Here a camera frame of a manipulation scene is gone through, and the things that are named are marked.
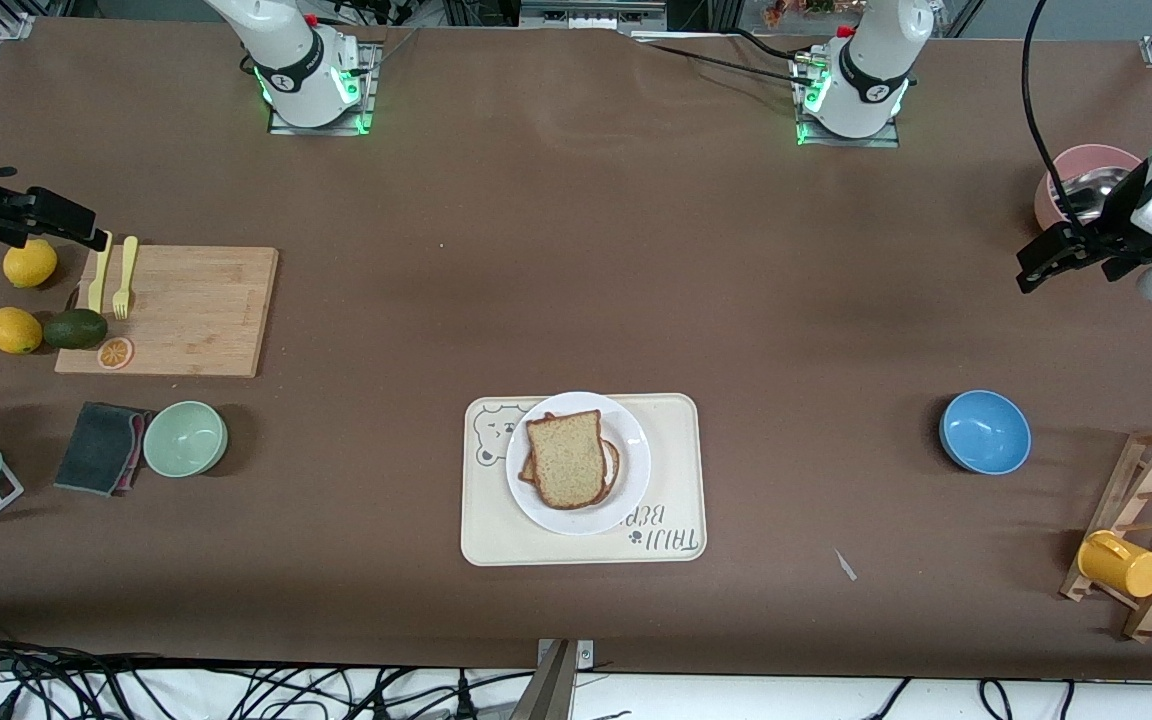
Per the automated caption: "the brown crusted bread slice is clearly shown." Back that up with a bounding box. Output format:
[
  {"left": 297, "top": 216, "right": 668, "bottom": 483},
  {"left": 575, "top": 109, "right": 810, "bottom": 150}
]
[{"left": 518, "top": 438, "right": 623, "bottom": 506}]

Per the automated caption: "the light wholegrain bread slice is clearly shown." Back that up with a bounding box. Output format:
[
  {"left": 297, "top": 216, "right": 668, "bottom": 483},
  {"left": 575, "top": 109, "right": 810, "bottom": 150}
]
[{"left": 525, "top": 409, "right": 607, "bottom": 511}]

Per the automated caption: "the white round plate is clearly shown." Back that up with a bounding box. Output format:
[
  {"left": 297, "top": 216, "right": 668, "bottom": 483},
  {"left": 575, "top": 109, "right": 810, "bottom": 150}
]
[{"left": 505, "top": 391, "right": 653, "bottom": 536}]

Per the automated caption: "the yellow lemon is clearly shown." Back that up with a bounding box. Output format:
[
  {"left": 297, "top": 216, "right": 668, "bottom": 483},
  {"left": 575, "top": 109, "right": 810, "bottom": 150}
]
[
  {"left": 0, "top": 307, "right": 44, "bottom": 355},
  {"left": 2, "top": 240, "right": 59, "bottom": 289}
]

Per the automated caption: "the yellow plastic knife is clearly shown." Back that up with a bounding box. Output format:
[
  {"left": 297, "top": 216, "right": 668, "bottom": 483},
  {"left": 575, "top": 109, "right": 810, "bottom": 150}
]
[{"left": 88, "top": 231, "right": 114, "bottom": 314}]

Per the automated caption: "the metal spoon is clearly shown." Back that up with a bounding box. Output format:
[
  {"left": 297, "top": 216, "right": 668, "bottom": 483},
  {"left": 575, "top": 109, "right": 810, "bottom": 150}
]
[{"left": 1061, "top": 168, "right": 1137, "bottom": 226}]

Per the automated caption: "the yellow plastic fork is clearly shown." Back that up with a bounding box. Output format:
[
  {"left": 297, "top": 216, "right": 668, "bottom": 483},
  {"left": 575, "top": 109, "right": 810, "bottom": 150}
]
[{"left": 113, "top": 236, "right": 139, "bottom": 321}]

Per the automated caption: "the pink bowl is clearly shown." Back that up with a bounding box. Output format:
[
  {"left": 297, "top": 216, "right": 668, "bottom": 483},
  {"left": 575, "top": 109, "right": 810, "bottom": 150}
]
[{"left": 1033, "top": 144, "right": 1152, "bottom": 233}]

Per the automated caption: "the dark green avocado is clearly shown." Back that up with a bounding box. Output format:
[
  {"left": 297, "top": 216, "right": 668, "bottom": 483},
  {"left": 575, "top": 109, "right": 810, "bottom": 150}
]
[{"left": 42, "top": 309, "right": 109, "bottom": 351}]

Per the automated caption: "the wooden cutting board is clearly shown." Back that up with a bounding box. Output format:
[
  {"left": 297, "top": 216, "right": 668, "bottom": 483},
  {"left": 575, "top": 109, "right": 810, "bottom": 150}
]
[{"left": 54, "top": 245, "right": 280, "bottom": 379}]

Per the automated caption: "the blue bowl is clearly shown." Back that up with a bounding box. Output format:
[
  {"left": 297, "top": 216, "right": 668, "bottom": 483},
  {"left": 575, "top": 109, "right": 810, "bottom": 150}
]
[{"left": 939, "top": 389, "right": 1033, "bottom": 475}]

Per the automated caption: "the wooden peg drying rack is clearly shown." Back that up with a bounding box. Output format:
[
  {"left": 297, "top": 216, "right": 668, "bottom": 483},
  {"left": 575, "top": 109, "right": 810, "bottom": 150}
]
[{"left": 1060, "top": 422, "right": 1152, "bottom": 643}]

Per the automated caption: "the grey pink cleaning cloth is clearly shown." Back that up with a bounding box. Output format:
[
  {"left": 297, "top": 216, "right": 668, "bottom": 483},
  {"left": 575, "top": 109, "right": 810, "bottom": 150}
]
[{"left": 53, "top": 401, "right": 157, "bottom": 497}]

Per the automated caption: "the pale green bowl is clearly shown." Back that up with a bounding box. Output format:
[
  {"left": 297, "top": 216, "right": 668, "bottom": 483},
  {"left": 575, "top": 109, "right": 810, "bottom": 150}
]
[{"left": 142, "top": 400, "right": 229, "bottom": 478}]

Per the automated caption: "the yellow plastic mug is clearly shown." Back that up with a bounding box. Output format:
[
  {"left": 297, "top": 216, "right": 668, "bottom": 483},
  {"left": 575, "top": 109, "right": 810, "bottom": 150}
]
[{"left": 1077, "top": 530, "right": 1152, "bottom": 599}]

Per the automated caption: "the black equipment rack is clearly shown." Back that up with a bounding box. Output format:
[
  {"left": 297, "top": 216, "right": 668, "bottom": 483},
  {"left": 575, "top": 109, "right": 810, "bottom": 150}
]
[{"left": 441, "top": 0, "right": 737, "bottom": 31}]

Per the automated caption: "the cream bear print tray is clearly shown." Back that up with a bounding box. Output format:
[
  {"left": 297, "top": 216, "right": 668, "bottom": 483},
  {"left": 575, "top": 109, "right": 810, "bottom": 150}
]
[{"left": 460, "top": 393, "right": 708, "bottom": 568}]

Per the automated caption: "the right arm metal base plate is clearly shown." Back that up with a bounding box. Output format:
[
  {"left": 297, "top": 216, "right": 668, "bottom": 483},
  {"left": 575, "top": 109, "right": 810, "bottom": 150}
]
[{"left": 266, "top": 40, "right": 384, "bottom": 136}]

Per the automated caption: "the black base cable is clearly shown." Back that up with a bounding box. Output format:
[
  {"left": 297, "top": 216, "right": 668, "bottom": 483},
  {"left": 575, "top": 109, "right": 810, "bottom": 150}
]
[
  {"left": 726, "top": 26, "right": 817, "bottom": 63},
  {"left": 626, "top": 30, "right": 817, "bottom": 83}
]

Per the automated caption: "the black cable tangle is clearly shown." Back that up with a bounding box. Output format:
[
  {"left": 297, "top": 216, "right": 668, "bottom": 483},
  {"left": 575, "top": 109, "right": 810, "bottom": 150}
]
[{"left": 0, "top": 615, "right": 537, "bottom": 720}]

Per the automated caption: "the grey metal camera mount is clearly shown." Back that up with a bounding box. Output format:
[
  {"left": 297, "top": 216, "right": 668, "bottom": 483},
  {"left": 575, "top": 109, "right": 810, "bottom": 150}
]
[{"left": 506, "top": 638, "right": 597, "bottom": 720}]

